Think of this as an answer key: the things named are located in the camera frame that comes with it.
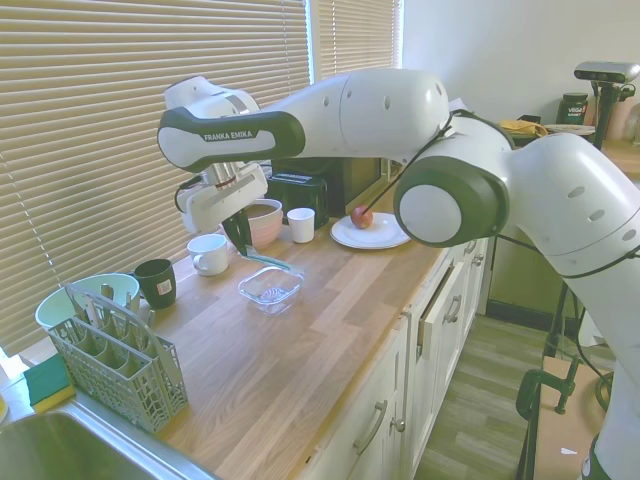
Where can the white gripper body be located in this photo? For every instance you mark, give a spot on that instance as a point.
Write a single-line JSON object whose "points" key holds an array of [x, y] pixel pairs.
{"points": [[215, 210]]}

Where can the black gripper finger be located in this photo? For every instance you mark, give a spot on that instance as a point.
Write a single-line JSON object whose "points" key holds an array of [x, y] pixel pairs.
{"points": [[246, 227], [235, 232]]}

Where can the teal rimmed container lid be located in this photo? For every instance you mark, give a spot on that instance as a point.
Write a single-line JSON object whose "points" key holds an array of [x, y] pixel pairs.
{"points": [[272, 262]]}

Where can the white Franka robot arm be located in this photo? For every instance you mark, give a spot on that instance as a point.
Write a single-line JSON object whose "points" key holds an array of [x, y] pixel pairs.
{"points": [[375, 110]]}

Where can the clear glass food container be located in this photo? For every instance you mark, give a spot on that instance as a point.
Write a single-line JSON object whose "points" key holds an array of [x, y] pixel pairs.
{"points": [[270, 295]]}

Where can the yellow food bag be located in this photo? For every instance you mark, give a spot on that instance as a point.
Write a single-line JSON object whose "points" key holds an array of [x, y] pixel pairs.
{"points": [[522, 127]]}

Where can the pink bowl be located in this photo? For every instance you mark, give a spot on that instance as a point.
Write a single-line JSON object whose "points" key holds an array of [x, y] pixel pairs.
{"points": [[267, 235]]}

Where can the white mug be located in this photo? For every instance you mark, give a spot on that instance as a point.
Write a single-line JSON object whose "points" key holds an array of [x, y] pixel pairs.
{"points": [[210, 255]]}

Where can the small white cup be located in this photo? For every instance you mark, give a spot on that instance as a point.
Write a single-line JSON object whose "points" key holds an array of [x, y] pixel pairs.
{"points": [[301, 225]]}

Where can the black toaster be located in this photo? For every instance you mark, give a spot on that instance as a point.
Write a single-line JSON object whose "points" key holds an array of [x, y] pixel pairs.
{"points": [[300, 195]]}

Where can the black cup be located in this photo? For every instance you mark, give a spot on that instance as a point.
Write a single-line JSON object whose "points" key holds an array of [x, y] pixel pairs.
{"points": [[155, 285]]}

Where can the black toaster oven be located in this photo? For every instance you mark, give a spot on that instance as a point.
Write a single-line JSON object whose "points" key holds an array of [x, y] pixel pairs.
{"points": [[350, 185]]}

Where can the red apple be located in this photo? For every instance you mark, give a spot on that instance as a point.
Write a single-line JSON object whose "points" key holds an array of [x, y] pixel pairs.
{"points": [[361, 217]]}

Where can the large white plate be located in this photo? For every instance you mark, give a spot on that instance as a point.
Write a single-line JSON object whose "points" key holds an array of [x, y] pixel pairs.
{"points": [[380, 235]]}

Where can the grey plastic cutlery basket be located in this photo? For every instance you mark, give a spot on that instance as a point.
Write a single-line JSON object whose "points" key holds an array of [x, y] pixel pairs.
{"points": [[125, 380]]}

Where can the mint green bowl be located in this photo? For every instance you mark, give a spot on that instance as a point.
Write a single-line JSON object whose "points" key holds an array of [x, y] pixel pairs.
{"points": [[52, 312]]}

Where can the narrow beige window blind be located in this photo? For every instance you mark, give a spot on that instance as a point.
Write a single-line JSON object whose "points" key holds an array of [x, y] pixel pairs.
{"points": [[357, 40]]}

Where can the round metal cabinet knob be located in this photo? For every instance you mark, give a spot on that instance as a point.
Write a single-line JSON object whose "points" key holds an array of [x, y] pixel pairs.
{"points": [[398, 424], [478, 260]]}

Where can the white kitchen cabinets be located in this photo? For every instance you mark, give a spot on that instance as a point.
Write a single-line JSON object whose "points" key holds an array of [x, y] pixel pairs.
{"points": [[450, 350]]}

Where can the yellow green sponge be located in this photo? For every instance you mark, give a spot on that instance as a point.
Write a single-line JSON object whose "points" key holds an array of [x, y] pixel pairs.
{"points": [[47, 382]]}

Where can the stainless steel sink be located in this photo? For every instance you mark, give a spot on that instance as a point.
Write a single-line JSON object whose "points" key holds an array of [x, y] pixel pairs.
{"points": [[75, 450]]}

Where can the stainless steel dishwasher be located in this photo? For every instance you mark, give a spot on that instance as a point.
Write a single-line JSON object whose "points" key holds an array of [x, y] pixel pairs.
{"points": [[520, 280]]}

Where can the yellow plastic item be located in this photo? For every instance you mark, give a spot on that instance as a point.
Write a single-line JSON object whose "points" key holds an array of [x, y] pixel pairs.
{"points": [[2, 410]]}

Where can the green clamp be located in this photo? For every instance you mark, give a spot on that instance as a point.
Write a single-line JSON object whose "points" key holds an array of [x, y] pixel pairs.
{"points": [[525, 395]]}

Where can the dark green supplement jar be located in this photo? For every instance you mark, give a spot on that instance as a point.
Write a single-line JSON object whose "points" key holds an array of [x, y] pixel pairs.
{"points": [[574, 110]]}

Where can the brown cardboard board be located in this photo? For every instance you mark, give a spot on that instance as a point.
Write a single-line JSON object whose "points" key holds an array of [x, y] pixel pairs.
{"points": [[570, 440]]}

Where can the grey depth camera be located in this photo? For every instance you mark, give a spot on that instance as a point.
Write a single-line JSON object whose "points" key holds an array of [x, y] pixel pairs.
{"points": [[605, 71]]}

